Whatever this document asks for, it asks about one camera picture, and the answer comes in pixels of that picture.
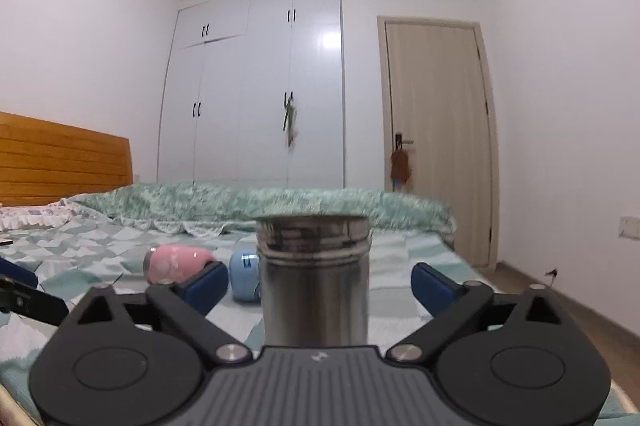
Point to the green checked bed sheet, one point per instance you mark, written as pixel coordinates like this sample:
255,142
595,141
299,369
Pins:
90,256

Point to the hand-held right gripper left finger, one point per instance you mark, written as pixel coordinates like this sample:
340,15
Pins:
209,287

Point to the pink cup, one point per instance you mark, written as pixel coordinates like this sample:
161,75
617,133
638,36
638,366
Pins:
172,262

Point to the orange wooden headboard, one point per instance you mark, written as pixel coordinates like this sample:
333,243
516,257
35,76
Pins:
60,161

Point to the white wall socket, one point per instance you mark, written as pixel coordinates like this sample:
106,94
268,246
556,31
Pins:
630,227

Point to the green floral quilt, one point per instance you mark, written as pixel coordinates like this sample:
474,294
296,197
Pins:
280,203

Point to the beige wooden door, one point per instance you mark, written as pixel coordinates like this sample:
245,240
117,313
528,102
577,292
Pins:
435,131

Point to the white wardrobe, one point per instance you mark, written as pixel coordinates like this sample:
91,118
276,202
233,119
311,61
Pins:
250,96

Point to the light blue cup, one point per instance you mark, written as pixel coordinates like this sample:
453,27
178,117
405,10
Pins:
243,278

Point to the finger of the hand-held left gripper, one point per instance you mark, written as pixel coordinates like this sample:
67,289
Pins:
17,275

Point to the dark phone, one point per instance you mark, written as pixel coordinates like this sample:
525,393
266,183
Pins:
5,241

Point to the floral frilled pillow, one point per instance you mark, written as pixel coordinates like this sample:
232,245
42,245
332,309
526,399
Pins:
35,213

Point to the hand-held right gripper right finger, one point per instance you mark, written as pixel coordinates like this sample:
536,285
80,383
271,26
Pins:
431,284

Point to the black wall plug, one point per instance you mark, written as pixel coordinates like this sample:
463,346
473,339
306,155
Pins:
551,273

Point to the stainless steel cup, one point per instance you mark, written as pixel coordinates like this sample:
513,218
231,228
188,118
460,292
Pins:
315,286

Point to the green hanging ornament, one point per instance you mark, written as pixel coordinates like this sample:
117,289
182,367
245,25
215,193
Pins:
290,121

